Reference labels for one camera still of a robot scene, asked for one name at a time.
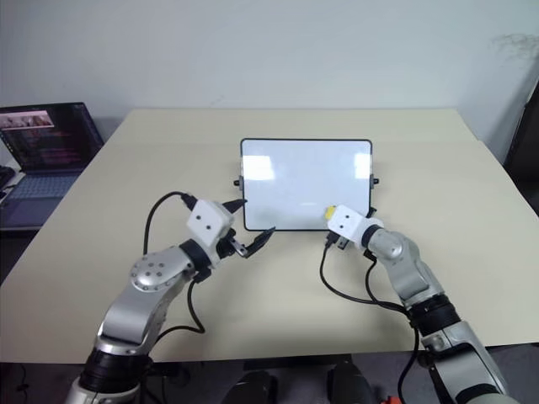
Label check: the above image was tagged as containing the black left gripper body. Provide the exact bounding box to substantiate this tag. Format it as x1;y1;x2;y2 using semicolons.
216;228;248;259

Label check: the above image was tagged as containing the dark rounded shape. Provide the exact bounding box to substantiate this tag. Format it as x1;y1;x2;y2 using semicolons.
327;360;375;404
221;369;280;404

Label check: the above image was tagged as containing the open laptop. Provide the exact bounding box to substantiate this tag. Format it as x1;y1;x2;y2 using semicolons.
0;101;106;231

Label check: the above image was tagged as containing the dark chair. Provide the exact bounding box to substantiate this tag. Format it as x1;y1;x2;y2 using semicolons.
502;79;539;212

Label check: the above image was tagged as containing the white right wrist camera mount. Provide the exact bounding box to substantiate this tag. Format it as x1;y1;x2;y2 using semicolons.
327;205;385;247

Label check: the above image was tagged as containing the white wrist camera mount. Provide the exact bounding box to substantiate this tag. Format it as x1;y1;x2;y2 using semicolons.
186;199;235;268
327;205;385;247

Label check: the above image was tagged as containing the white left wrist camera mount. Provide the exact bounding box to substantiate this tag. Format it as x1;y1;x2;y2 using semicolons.
186;199;235;268

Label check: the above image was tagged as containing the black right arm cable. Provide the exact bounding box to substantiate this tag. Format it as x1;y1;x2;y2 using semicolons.
319;232;423;399

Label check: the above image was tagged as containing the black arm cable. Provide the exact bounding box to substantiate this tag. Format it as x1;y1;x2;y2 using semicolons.
143;191;208;334
319;232;423;399

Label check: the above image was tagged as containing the whiteboard with black frame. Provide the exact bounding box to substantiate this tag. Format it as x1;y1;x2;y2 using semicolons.
239;137;375;232

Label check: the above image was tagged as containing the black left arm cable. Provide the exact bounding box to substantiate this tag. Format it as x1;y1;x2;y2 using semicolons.
143;191;208;334

